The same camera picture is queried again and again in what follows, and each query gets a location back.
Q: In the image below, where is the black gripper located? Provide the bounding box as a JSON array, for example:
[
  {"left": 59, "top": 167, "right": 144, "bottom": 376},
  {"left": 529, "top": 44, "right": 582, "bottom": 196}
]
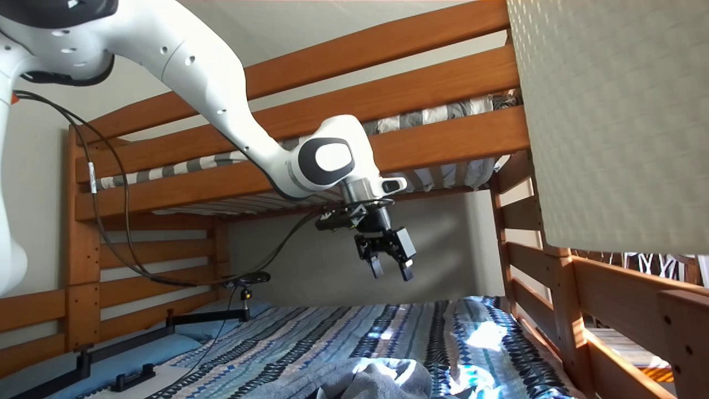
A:
[{"left": 352, "top": 202, "right": 419, "bottom": 283}]

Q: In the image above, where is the light blue sheet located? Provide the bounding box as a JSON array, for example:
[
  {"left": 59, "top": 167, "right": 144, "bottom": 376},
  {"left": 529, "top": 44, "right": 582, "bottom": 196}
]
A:
[{"left": 63, "top": 329, "right": 225, "bottom": 399}]

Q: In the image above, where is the black camera on stand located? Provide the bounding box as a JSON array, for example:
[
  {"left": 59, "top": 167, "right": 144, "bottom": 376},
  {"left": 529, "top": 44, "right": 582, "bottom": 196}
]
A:
[{"left": 219, "top": 270, "right": 274, "bottom": 303}]

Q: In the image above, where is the blue patterned bedsheet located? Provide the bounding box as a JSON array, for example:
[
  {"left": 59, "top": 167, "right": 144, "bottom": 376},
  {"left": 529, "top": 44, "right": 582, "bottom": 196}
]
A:
[{"left": 145, "top": 294, "right": 579, "bottom": 399}]

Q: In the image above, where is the small black clamp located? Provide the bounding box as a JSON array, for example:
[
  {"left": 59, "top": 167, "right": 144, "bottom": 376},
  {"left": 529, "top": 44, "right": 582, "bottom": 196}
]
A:
[{"left": 108, "top": 361, "right": 157, "bottom": 394}]

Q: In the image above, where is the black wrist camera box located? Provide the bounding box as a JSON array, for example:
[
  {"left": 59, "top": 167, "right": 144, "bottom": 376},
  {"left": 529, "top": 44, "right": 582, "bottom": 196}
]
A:
[{"left": 314, "top": 205, "right": 370, "bottom": 232}]

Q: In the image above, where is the white patterned curtain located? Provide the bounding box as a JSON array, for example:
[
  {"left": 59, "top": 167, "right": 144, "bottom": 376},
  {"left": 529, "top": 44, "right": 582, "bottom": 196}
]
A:
[{"left": 574, "top": 251, "right": 704, "bottom": 287}]

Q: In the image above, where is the white textured panel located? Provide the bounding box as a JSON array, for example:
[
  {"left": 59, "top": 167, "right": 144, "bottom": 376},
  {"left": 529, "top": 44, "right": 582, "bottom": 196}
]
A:
[{"left": 504, "top": 0, "right": 709, "bottom": 256}]

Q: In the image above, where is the black mounting bar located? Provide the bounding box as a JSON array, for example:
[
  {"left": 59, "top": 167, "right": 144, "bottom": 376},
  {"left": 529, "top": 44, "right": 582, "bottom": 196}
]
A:
[{"left": 9, "top": 306, "right": 250, "bottom": 399}]

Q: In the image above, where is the long black robot cable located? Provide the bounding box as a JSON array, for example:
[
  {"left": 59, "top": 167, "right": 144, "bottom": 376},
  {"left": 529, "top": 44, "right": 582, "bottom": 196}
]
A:
[{"left": 11, "top": 88, "right": 328, "bottom": 290}]

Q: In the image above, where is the grey white striped mattress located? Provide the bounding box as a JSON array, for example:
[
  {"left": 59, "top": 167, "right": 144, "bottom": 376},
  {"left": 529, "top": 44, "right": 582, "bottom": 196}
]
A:
[{"left": 86, "top": 86, "right": 521, "bottom": 216}]

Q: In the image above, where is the wooden bunk bed frame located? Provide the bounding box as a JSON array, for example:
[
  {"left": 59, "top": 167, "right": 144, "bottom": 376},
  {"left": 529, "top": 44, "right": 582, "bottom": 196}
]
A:
[{"left": 0, "top": 0, "right": 709, "bottom": 399}]

